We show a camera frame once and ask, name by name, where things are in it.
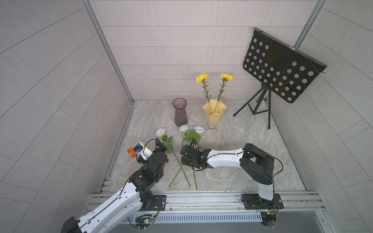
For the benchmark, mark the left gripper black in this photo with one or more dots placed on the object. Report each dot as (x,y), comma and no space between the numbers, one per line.
(161,146)

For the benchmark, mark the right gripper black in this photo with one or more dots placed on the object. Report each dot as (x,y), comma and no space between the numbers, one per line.
(187,153)

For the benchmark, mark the white rose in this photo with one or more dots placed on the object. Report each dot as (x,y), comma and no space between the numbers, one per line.
(187,135)
(199,130)
(167,141)

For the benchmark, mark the yellow carnation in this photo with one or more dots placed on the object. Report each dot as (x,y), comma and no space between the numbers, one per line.
(202,79)
(225,79)

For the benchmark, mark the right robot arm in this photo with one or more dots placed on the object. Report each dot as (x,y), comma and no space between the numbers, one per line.
(258,164)

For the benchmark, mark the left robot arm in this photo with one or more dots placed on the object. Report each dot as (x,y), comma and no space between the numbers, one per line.
(135,195)

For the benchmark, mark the purple glass vase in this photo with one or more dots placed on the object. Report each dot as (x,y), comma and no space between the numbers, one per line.
(180,117)

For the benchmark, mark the orange arch block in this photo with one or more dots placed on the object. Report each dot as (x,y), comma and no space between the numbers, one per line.
(132,153)

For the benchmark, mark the yellow wavy vase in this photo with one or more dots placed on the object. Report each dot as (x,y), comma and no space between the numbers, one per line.
(213,110)

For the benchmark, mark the left circuit board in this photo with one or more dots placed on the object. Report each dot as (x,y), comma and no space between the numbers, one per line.
(144,221)

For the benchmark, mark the ventilation grille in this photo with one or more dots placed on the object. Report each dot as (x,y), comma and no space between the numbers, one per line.
(209,217)

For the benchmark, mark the black perforated music stand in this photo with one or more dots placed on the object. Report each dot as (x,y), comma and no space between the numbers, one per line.
(280,68)

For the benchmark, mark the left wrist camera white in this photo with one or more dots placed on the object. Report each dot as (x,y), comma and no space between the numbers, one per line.
(142,152)

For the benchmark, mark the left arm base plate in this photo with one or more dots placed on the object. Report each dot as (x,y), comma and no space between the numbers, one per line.
(157,202)

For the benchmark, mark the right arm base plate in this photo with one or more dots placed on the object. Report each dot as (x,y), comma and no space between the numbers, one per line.
(254,202)

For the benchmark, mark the aluminium rail frame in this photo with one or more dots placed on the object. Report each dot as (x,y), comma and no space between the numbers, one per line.
(230,201)

